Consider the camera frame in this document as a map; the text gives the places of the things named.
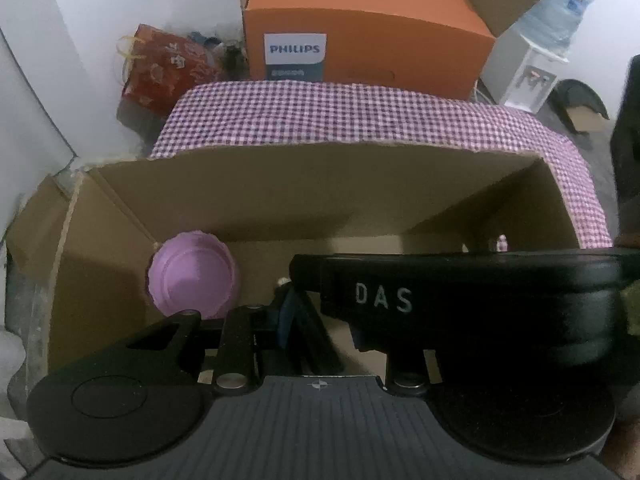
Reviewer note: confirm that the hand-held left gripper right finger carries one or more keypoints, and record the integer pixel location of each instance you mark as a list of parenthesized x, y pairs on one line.
[(405, 367)]

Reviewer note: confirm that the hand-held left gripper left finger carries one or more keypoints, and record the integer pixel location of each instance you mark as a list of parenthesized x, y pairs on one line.
[(235, 350)]

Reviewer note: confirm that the brown cardboard box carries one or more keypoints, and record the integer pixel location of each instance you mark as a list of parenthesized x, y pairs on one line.
[(300, 195)]

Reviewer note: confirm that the person's right forearm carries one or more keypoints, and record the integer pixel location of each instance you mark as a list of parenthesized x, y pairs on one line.
[(625, 440)]

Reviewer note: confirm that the cardboard scrap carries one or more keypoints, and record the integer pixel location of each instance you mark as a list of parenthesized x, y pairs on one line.
[(590, 120)]

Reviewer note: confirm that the black dustpan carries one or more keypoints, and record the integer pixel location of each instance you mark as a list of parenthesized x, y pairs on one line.
[(575, 97)]

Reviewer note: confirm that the white water dispenser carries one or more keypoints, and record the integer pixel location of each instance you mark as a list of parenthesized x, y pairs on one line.
[(520, 72)]

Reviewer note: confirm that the purple checked tablecloth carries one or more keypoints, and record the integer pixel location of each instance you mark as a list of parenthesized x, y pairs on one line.
[(350, 115)]

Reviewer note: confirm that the dark glass bottle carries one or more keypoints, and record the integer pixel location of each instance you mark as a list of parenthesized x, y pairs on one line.
[(232, 62)]

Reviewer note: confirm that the red gift bag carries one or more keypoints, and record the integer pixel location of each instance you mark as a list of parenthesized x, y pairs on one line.
[(162, 70)]

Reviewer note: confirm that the orange box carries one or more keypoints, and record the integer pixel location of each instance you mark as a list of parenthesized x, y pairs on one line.
[(380, 25)]

